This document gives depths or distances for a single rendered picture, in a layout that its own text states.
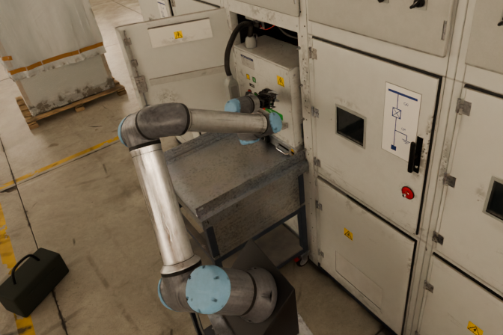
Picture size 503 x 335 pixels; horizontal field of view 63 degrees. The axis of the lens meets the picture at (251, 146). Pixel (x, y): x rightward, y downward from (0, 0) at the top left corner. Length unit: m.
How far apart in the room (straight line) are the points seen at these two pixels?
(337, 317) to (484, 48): 1.78
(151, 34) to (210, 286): 1.53
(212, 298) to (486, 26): 1.12
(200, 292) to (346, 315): 1.40
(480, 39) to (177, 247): 1.16
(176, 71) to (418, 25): 1.53
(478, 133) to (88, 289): 2.55
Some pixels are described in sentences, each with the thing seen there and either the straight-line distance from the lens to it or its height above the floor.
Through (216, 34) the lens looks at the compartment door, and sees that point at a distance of 2.48.
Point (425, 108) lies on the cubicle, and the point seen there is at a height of 1.45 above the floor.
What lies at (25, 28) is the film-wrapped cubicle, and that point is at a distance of 5.17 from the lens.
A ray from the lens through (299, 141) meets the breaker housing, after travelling 2.24.
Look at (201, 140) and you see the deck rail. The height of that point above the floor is 0.88.
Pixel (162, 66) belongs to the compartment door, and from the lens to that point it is 2.54.
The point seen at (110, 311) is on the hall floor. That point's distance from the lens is 2.95.
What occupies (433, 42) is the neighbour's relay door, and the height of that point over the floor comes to 1.69.
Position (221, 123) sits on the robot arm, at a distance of 1.56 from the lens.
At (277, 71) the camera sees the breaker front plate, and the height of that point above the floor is 1.35.
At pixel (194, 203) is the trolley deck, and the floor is 0.85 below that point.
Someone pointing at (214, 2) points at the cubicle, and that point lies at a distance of 2.52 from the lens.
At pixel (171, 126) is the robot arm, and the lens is 1.41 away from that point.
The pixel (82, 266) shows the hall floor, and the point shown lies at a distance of 3.31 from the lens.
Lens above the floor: 2.22
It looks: 34 degrees down
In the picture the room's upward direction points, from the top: 9 degrees counter-clockwise
